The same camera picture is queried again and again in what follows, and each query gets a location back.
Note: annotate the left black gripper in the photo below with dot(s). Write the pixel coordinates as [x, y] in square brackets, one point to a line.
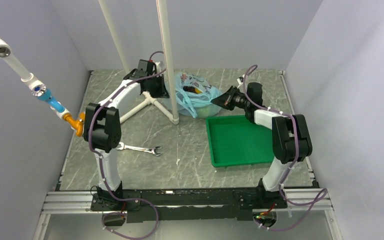
[163, 92]

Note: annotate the light blue plastic bag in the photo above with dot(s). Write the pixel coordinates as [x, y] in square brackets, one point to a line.
[188, 102]

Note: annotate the dark fake grapes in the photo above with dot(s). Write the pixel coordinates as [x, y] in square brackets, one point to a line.
[191, 89]

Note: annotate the aluminium rail frame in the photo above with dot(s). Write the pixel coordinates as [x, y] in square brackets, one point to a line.
[79, 202]

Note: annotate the green fake apple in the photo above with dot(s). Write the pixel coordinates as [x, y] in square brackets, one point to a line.
[204, 112]

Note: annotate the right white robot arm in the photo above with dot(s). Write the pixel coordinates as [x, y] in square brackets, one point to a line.
[291, 140]

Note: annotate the silver combination wrench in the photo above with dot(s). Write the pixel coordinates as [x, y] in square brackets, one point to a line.
[154, 151]

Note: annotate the white PVC pipe stand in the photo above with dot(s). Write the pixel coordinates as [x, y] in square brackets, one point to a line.
[167, 106]

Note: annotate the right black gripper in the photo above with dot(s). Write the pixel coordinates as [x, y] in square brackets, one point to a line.
[222, 100]

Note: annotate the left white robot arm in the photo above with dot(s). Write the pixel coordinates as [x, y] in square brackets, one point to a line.
[102, 125]

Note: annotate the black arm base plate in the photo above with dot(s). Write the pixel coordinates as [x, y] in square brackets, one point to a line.
[139, 205]

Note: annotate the green plastic tray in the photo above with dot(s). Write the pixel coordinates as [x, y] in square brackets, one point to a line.
[234, 141]

